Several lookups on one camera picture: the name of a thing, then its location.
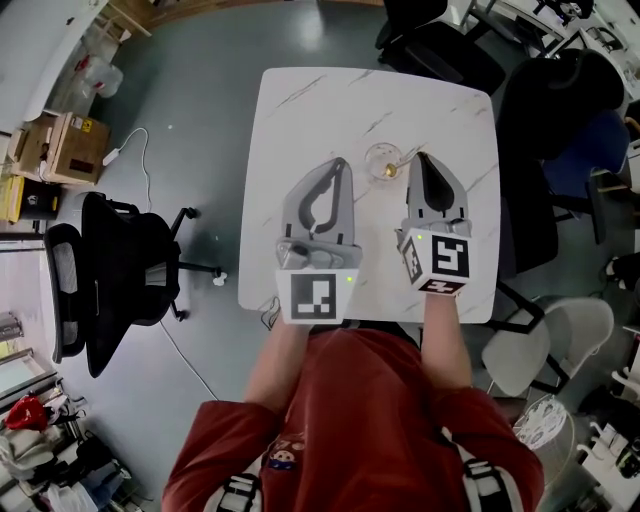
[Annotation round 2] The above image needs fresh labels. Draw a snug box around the gold metal spoon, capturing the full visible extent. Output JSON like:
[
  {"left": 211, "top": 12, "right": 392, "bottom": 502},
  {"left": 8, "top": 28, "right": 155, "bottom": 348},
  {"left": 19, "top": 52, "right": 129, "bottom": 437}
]
[{"left": 383, "top": 144, "right": 429, "bottom": 179}]

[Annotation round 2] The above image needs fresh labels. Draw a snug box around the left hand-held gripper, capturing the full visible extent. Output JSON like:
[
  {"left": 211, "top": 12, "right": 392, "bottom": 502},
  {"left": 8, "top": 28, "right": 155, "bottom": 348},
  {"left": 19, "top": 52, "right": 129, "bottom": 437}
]
[{"left": 274, "top": 157, "right": 364, "bottom": 326}]

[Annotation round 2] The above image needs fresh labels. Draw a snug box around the black padded office chair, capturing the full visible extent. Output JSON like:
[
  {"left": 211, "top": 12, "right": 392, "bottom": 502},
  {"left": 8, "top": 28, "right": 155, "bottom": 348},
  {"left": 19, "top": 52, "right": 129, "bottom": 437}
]
[{"left": 374, "top": 0, "right": 507, "bottom": 97}]

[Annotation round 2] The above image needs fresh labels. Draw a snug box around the white black harness strap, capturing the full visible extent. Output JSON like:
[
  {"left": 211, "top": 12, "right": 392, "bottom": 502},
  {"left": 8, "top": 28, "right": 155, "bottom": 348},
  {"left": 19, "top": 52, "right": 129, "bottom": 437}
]
[
  {"left": 438, "top": 425, "right": 517, "bottom": 512},
  {"left": 201, "top": 455, "right": 265, "bottom": 512}
]

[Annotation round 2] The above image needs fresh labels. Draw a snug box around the yellow and black box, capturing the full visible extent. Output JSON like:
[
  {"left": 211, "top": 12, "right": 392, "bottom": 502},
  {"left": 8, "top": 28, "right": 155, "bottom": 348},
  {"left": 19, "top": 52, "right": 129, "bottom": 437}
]
[{"left": 0, "top": 176, "right": 62, "bottom": 224}]

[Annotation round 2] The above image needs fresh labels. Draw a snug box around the white office desk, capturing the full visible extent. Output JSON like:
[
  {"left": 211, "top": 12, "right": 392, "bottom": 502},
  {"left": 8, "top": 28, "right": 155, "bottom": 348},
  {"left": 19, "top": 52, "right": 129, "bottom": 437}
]
[{"left": 462, "top": 0, "right": 640, "bottom": 101}]

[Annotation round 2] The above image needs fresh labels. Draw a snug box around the brown cardboard box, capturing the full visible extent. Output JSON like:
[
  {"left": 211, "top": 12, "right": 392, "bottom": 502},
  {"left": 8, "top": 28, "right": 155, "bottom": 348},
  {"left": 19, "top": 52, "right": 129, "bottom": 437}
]
[{"left": 8, "top": 111, "right": 113, "bottom": 187}]

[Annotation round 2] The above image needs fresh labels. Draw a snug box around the white power cable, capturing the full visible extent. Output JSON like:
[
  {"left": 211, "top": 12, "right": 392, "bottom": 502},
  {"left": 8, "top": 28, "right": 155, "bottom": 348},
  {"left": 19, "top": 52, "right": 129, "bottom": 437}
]
[{"left": 116, "top": 126, "right": 154, "bottom": 214}]

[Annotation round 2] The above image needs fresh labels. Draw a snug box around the thin white floor cable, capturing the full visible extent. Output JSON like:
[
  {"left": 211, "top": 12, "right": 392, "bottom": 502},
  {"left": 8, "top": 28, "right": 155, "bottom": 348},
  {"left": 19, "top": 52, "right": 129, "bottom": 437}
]
[{"left": 158, "top": 319, "right": 220, "bottom": 402}]

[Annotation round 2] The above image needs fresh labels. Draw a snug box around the black mesh office chair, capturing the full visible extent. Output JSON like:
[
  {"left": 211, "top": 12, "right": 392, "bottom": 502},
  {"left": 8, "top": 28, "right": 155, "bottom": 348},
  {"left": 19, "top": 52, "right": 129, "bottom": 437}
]
[{"left": 43, "top": 191, "right": 224, "bottom": 379}]

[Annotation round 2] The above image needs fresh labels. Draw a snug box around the round patterned white stool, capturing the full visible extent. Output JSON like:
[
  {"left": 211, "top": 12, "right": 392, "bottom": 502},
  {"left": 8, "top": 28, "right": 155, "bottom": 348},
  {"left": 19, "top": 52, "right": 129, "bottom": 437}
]
[{"left": 513, "top": 396, "right": 577, "bottom": 482}]

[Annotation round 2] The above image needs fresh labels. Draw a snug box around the person's left forearm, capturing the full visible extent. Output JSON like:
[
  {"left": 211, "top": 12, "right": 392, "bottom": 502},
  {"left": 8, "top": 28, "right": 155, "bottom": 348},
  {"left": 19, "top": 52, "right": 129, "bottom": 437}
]
[{"left": 243, "top": 317, "right": 315, "bottom": 416}]

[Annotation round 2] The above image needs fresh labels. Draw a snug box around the clear plastic water jug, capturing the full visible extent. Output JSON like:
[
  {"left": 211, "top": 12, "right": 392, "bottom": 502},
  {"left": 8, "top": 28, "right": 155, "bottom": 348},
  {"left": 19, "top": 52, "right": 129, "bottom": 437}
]
[{"left": 73, "top": 53, "right": 125, "bottom": 100}]

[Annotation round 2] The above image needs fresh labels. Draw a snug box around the black and blue office chair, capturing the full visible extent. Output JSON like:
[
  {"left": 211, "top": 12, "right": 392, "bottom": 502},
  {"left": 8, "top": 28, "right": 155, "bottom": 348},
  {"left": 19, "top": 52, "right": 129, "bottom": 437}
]
[{"left": 496, "top": 48, "right": 632, "bottom": 275}]

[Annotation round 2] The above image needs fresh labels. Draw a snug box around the white plastic chair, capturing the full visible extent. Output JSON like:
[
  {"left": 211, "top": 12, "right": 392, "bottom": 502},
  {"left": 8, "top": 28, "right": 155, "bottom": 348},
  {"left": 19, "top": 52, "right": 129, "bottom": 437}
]
[{"left": 481, "top": 296, "right": 616, "bottom": 400}]

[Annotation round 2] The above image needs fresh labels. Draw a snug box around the red cloth bag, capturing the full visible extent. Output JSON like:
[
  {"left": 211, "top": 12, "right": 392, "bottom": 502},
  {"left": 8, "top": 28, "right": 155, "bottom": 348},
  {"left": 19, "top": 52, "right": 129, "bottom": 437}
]
[{"left": 3, "top": 394, "right": 50, "bottom": 432}]

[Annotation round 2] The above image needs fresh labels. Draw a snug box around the clear glass cup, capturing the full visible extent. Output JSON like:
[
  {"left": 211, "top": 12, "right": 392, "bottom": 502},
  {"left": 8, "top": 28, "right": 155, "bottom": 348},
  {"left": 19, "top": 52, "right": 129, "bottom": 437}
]
[{"left": 364, "top": 142, "right": 404, "bottom": 189}]

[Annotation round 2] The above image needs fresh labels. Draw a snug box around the person's right forearm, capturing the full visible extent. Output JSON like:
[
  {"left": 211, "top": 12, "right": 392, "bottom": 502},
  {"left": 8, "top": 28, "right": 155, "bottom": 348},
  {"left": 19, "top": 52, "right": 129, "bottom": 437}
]
[{"left": 421, "top": 291, "right": 474, "bottom": 392}]

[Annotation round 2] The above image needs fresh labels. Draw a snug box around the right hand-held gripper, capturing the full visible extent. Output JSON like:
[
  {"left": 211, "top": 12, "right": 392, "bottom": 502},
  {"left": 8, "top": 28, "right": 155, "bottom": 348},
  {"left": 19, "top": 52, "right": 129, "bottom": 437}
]
[{"left": 394, "top": 151, "right": 474, "bottom": 299}]

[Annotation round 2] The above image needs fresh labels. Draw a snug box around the person's red shirt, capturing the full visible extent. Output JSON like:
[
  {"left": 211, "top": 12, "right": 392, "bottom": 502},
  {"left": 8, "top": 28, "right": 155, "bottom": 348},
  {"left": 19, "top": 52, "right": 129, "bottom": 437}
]
[{"left": 161, "top": 322, "right": 546, "bottom": 512}]

